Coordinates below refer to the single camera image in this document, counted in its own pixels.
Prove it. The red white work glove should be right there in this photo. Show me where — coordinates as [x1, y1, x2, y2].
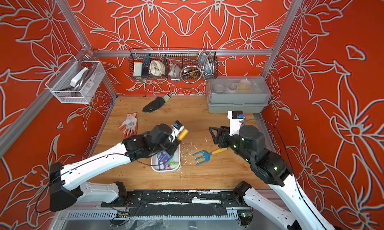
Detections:
[119, 112, 138, 139]

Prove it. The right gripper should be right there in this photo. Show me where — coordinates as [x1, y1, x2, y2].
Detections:
[208, 126, 255, 165]

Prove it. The white wire wall basket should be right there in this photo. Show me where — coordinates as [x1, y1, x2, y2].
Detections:
[46, 57, 106, 104]

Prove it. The grey lidded plastic toolbox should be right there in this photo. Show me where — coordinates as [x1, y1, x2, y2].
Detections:
[207, 76, 271, 113]

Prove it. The black wire wall basket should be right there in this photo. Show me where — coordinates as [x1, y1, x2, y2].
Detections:
[129, 47, 219, 84]

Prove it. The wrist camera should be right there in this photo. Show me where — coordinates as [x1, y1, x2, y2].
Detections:
[227, 110, 245, 136]
[172, 121, 185, 139]

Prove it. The blue rake yellow handle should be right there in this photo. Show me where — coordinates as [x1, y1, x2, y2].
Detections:
[193, 148, 227, 166]
[157, 127, 189, 170]

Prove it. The white cloth in basket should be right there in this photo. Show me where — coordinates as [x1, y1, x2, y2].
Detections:
[149, 60, 166, 77]

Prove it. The white box in basket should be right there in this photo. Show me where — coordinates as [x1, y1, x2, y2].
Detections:
[133, 61, 143, 77]

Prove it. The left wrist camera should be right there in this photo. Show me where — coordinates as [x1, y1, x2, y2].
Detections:
[172, 121, 185, 139]

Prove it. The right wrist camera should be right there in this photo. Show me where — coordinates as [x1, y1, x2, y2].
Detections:
[227, 110, 245, 136]

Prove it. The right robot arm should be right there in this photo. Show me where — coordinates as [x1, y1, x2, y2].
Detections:
[209, 125, 338, 230]

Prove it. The white plastic storage box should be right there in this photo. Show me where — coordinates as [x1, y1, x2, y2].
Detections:
[151, 147, 181, 173]

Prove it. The narrow purple rake pink handle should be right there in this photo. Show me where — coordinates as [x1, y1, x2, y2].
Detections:
[158, 153, 170, 170]

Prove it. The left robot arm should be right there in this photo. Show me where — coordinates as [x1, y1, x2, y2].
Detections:
[46, 121, 188, 212]

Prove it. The green rake wooden handle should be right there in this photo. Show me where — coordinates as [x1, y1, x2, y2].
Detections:
[167, 160, 180, 170]

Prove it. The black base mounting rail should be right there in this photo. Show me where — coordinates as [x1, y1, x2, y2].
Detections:
[100, 189, 250, 209]

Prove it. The coiled metal hose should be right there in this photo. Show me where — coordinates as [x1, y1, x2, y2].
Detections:
[179, 49, 215, 84]

